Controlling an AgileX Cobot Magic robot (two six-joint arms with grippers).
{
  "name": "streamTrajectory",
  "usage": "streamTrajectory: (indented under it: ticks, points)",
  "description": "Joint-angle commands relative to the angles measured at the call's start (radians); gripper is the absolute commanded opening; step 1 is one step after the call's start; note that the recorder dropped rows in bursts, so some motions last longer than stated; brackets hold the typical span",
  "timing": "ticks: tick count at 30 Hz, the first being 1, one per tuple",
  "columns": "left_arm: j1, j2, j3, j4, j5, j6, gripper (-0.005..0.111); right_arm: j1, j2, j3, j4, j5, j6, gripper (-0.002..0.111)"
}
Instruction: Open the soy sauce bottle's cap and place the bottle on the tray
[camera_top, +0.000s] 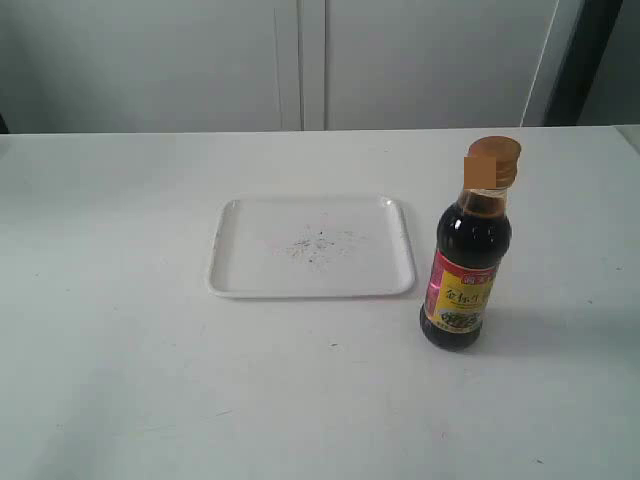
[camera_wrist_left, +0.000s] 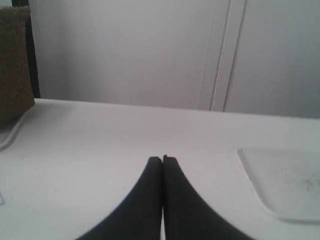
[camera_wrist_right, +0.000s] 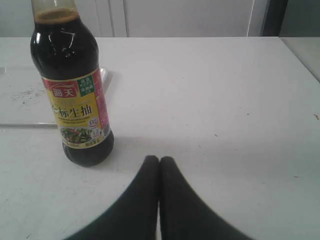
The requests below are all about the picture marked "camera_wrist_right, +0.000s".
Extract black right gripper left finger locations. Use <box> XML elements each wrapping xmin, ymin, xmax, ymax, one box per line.
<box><xmin>67</xmin><ymin>155</ymin><xmax>160</xmax><ymax>240</ymax></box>

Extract soy sauce bottle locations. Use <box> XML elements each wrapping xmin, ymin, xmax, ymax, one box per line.
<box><xmin>30</xmin><ymin>0</ymin><xmax>114</xmax><ymax>167</ymax></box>

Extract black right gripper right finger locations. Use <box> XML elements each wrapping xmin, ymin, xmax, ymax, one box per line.
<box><xmin>159</xmin><ymin>156</ymin><xmax>250</xmax><ymax>240</ymax></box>

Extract white plastic tray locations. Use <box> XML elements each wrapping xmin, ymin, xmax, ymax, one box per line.
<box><xmin>0</xmin><ymin>65</ymin><xmax>119</xmax><ymax>128</ymax></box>

